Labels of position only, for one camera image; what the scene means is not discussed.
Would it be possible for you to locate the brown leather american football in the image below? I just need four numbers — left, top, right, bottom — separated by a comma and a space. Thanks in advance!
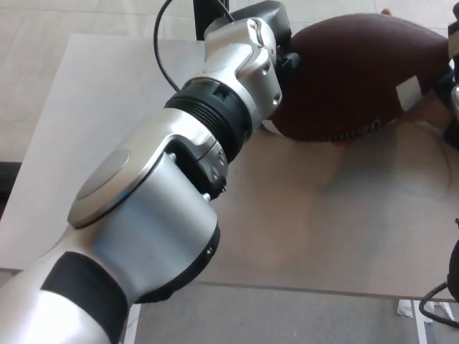
267, 13, 451, 144

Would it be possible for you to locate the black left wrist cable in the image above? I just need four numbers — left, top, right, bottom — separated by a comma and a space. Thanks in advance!
153, 0, 184, 92

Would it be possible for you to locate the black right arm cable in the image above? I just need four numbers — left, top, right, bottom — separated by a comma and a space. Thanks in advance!
421, 281, 459, 328

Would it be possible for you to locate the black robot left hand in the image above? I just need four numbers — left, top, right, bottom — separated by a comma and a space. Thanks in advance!
227, 1, 301, 78

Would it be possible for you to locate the black vertical window post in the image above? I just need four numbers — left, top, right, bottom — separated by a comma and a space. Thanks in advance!
193, 0, 230, 40

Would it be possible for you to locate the white metal table leg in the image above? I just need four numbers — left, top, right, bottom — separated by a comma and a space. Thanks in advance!
412, 300, 428, 344

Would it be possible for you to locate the crumpled white paper strip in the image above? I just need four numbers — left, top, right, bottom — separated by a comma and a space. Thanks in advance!
396, 299, 456, 323

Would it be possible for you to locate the white metal table bar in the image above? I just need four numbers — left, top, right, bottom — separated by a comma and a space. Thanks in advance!
121, 304, 143, 344

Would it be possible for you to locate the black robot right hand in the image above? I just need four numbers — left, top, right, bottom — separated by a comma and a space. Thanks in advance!
435, 21, 459, 108

